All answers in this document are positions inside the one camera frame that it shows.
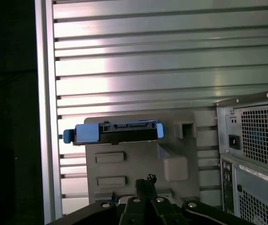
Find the hard disk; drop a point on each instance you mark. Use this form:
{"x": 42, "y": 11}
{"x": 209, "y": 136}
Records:
{"x": 86, "y": 133}

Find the gray power supply unit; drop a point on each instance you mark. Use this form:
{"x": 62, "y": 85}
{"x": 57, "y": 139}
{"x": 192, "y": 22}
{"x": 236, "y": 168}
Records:
{"x": 234, "y": 124}

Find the gray parts rack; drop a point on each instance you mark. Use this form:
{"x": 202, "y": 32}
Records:
{"x": 143, "y": 159}

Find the black PC case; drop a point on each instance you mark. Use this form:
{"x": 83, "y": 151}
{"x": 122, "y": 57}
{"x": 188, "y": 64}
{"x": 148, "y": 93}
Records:
{"x": 253, "y": 178}

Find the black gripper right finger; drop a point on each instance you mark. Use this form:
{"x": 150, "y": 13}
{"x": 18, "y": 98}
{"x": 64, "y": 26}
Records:
{"x": 162, "y": 211}

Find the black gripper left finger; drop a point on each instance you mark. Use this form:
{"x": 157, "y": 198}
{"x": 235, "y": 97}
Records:
{"x": 133, "y": 211}

